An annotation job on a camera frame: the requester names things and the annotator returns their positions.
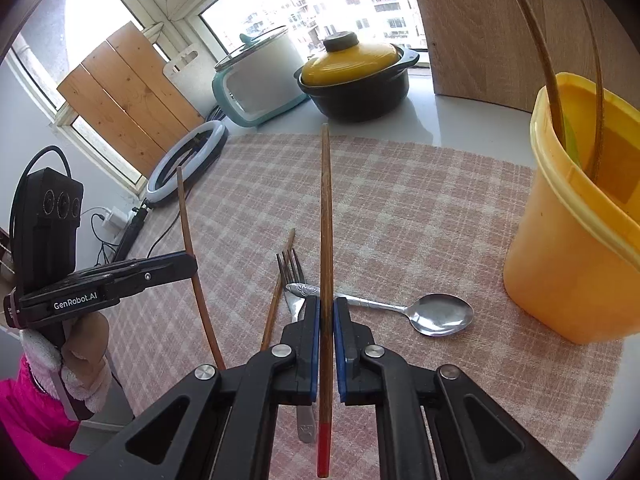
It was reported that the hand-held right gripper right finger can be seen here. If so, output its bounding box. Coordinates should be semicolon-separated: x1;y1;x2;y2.
334;296;581;480

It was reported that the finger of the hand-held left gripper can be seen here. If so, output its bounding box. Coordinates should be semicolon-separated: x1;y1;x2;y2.
74;253;197;282
119;259;199;297

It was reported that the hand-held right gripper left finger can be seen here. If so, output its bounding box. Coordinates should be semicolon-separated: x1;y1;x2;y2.
75;296;321;480

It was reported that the metal fork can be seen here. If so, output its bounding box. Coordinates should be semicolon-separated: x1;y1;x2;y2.
276;248;318;444

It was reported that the metal spoon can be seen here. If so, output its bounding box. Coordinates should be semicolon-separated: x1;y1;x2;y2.
285;282;475;337

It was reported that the yellow plastic container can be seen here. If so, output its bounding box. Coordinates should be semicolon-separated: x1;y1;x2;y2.
502;72;640;346

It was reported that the green plastic spoon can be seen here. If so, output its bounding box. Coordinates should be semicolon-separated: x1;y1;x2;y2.
561;112;585;170

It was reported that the person's left forearm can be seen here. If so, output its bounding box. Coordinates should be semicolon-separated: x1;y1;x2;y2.
0;327;136;480

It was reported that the person's left hand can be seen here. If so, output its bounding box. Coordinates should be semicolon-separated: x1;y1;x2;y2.
61;314;112;378

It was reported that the pink checkered tablecloth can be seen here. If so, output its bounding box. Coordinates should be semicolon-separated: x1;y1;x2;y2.
102;132;626;480

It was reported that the brown wooden plank board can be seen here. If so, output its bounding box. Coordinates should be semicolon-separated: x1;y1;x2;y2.
56;21;206;177

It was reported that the white plastic cutting board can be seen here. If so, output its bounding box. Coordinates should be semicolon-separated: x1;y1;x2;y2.
162;44;221;121

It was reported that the white teal electric cooker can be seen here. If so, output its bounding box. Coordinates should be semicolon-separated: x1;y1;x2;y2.
211;25;323;128

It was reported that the glass lid with teal knob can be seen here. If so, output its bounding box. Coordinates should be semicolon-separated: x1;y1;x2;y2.
214;25;292;72

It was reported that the black casserole pot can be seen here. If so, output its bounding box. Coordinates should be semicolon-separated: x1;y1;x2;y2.
294;47;421;123

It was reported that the yellow casserole lid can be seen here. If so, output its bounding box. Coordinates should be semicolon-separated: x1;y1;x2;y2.
300;31;402;87

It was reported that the large light wood board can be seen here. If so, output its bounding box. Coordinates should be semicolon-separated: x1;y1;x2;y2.
404;0;640;116

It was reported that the apartment building outside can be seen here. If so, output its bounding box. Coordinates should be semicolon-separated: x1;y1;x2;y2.
205;0;426;56

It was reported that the ring light with black stand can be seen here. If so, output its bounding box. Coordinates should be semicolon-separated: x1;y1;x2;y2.
112;121;230;263

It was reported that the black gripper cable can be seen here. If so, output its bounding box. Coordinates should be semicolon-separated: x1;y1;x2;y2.
9;145;72;223

